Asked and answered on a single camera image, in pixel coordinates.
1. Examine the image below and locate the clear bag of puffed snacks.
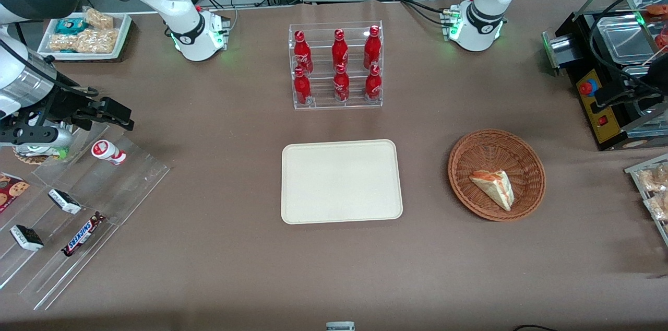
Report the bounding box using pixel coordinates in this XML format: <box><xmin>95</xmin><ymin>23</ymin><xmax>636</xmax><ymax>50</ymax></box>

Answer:
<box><xmin>76</xmin><ymin>28</ymin><xmax>120</xmax><ymax>54</ymax></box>
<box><xmin>83</xmin><ymin>7</ymin><xmax>114</xmax><ymax>30</ymax></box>
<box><xmin>49</xmin><ymin>33</ymin><xmax>79</xmax><ymax>52</ymax></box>

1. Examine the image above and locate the red cookie packet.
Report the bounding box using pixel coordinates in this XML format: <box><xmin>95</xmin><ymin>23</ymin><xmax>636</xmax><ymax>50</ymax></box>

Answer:
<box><xmin>0</xmin><ymin>173</ymin><xmax>30</xmax><ymax>214</ymax></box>

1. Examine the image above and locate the black white candy bar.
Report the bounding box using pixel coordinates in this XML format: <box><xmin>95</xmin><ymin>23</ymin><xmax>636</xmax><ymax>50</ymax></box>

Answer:
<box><xmin>10</xmin><ymin>224</ymin><xmax>44</xmax><ymax>252</ymax></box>
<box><xmin>48</xmin><ymin>188</ymin><xmax>82</xmax><ymax>215</ymax></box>

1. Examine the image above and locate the wrapped triangular sandwich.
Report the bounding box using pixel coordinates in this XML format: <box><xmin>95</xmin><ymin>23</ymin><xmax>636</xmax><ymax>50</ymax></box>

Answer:
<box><xmin>469</xmin><ymin>170</ymin><xmax>515</xmax><ymax>212</ymax></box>

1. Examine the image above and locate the brown round wicker basket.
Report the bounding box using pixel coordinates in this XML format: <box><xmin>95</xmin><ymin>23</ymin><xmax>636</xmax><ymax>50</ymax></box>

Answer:
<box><xmin>448</xmin><ymin>128</ymin><xmax>547</xmax><ymax>222</ymax></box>

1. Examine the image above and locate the clear plastic food container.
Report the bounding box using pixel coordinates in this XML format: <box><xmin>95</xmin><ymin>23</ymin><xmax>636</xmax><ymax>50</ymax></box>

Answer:
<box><xmin>597</xmin><ymin>14</ymin><xmax>659</xmax><ymax>65</ymax></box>

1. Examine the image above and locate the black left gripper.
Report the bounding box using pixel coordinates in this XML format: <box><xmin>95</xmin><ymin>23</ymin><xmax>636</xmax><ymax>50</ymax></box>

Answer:
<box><xmin>595</xmin><ymin>53</ymin><xmax>668</xmax><ymax>108</ymax></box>

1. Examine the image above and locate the black looped cable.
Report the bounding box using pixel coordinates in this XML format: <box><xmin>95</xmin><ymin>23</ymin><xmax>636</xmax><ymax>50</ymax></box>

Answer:
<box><xmin>589</xmin><ymin>0</ymin><xmax>668</xmax><ymax>86</ymax></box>

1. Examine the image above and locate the clear acrylic bottle rack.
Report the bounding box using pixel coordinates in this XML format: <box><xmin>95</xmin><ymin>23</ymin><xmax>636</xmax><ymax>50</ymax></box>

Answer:
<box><xmin>288</xmin><ymin>20</ymin><xmax>384</xmax><ymax>110</ymax></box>

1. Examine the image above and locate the clear bag of rice snacks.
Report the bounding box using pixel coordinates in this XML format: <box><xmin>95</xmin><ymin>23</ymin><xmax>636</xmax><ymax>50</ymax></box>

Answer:
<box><xmin>645</xmin><ymin>193</ymin><xmax>668</xmax><ymax>220</ymax></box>
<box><xmin>639</xmin><ymin>164</ymin><xmax>668</xmax><ymax>193</ymax></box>

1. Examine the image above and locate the teal snack packet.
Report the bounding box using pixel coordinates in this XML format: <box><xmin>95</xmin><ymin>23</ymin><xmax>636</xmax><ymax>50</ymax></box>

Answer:
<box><xmin>55</xmin><ymin>18</ymin><xmax>87</xmax><ymax>35</ymax></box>

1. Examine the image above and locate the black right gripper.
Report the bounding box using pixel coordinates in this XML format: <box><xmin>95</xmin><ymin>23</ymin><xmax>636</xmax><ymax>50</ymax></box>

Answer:
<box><xmin>31</xmin><ymin>86</ymin><xmax>135</xmax><ymax>131</ymax></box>

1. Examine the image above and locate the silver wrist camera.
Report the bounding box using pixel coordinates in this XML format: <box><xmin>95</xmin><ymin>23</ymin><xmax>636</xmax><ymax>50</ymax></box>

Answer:
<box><xmin>0</xmin><ymin>123</ymin><xmax>74</xmax><ymax>158</ymax></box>

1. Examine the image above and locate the cream rectangular serving tray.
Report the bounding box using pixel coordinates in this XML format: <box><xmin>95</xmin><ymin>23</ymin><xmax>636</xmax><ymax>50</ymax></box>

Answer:
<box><xmin>281</xmin><ymin>139</ymin><xmax>403</xmax><ymax>225</ymax></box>

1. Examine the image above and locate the clear acrylic stepped shelf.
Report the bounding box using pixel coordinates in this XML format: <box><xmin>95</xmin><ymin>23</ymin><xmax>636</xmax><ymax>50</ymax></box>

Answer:
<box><xmin>0</xmin><ymin>122</ymin><xmax>173</xmax><ymax>311</ymax></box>

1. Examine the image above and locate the grey wire snack rack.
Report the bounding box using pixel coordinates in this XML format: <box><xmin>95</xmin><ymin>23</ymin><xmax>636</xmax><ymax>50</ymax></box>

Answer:
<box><xmin>625</xmin><ymin>153</ymin><xmax>668</xmax><ymax>248</ymax></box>

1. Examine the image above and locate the red cola bottle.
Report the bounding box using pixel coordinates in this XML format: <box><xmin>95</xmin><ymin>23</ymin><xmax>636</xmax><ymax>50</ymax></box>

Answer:
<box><xmin>365</xmin><ymin>64</ymin><xmax>383</xmax><ymax>101</ymax></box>
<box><xmin>332</xmin><ymin>29</ymin><xmax>349</xmax><ymax>70</ymax></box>
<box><xmin>333</xmin><ymin>63</ymin><xmax>351</xmax><ymax>102</ymax></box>
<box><xmin>293</xmin><ymin>67</ymin><xmax>313</xmax><ymax>105</ymax></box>
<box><xmin>364</xmin><ymin>25</ymin><xmax>382</xmax><ymax>69</ymax></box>
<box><xmin>293</xmin><ymin>30</ymin><xmax>314</xmax><ymax>75</ymax></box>

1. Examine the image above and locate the brown Snickers bar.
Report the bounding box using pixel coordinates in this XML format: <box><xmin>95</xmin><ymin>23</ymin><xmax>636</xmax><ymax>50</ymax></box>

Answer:
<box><xmin>62</xmin><ymin>212</ymin><xmax>106</xmax><ymax>257</ymax></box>

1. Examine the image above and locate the round cup with green print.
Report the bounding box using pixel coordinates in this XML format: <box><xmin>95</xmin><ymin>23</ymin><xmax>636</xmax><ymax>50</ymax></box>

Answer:
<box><xmin>13</xmin><ymin>146</ymin><xmax>70</xmax><ymax>166</ymax></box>

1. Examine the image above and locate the white snack tray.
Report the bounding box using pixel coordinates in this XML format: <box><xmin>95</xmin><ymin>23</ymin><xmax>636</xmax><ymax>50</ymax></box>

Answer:
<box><xmin>38</xmin><ymin>10</ymin><xmax>132</xmax><ymax>62</ymax></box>

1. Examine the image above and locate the white red yogurt bottle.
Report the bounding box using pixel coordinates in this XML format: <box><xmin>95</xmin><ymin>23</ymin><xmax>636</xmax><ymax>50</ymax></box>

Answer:
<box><xmin>91</xmin><ymin>139</ymin><xmax>127</xmax><ymax>166</ymax></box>

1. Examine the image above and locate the black yellow sealing machine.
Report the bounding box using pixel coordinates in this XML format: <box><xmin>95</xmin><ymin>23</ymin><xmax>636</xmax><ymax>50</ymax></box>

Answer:
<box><xmin>543</xmin><ymin>7</ymin><xmax>668</xmax><ymax>152</ymax></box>

